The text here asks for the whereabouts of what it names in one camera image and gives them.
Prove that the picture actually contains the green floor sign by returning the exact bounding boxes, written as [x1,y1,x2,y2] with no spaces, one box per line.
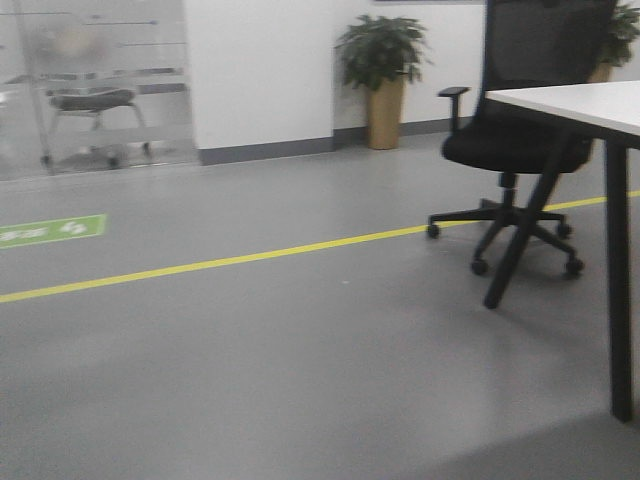
[1,214,107,249]

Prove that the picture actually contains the frosted glass partition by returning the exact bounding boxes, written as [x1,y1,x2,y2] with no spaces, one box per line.
[1,1,195,180]

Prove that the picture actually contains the potted plant tan pot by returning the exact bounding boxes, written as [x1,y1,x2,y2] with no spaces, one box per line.
[336,14,429,150]

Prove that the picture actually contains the white desk black legs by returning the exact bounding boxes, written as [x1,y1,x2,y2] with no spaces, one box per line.
[483,80,639,423]

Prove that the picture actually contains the black mesh office chair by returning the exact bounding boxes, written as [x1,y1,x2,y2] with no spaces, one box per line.
[426,1,616,275]

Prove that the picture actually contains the grey chair behind glass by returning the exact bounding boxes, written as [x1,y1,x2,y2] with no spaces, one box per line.
[40,85,153,169]

